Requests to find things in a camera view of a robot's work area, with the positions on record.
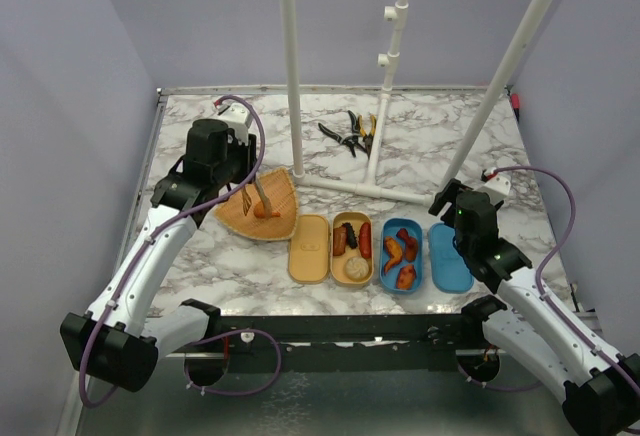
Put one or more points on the orange fried chicken piece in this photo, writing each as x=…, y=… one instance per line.
x=406, y=277

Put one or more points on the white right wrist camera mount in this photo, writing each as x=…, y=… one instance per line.
x=495, y=185

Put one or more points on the yellow handled pliers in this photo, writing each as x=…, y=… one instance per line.
x=367, y=135

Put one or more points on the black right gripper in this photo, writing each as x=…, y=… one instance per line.
x=449, y=193

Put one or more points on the blue lunch box base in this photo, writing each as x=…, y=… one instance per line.
x=390, y=228

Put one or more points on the orange chicken wing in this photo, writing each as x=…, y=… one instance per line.
x=394, y=252

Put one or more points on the aluminium table frame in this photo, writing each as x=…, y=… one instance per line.
x=245, y=277

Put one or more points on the white PVC pipe frame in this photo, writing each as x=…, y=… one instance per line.
x=397, y=14

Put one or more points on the beige lunch box lid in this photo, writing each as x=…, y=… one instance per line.
x=308, y=261

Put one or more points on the brown fried patty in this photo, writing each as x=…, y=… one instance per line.
x=411, y=250

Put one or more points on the woven bamboo basket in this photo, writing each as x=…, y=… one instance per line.
x=237, y=213

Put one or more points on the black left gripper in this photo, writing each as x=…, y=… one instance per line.
x=248, y=153

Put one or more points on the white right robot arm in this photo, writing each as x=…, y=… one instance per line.
x=596, y=385

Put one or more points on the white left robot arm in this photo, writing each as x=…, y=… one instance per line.
x=113, y=340

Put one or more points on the brown sausage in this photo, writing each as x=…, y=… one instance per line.
x=339, y=241

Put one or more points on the white steamed bun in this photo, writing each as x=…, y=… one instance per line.
x=357, y=269

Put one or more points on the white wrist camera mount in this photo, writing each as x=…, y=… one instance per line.
x=237, y=117
x=495, y=185

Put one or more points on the beige lunch box base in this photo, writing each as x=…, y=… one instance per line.
x=337, y=262

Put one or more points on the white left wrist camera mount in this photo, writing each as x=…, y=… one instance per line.
x=237, y=117

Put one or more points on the black pruning shears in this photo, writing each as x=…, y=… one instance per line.
x=354, y=140

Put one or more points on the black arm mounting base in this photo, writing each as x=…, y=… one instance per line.
x=350, y=343

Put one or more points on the red clamp at table corner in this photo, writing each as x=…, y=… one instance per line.
x=515, y=104

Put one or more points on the black sea cucumber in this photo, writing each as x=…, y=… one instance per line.
x=352, y=240

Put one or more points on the orange fried shrimp piece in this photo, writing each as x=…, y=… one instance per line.
x=259, y=211

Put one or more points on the red sausage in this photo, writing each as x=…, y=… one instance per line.
x=365, y=240

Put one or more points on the blue lunch box lid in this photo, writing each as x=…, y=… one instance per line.
x=448, y=269

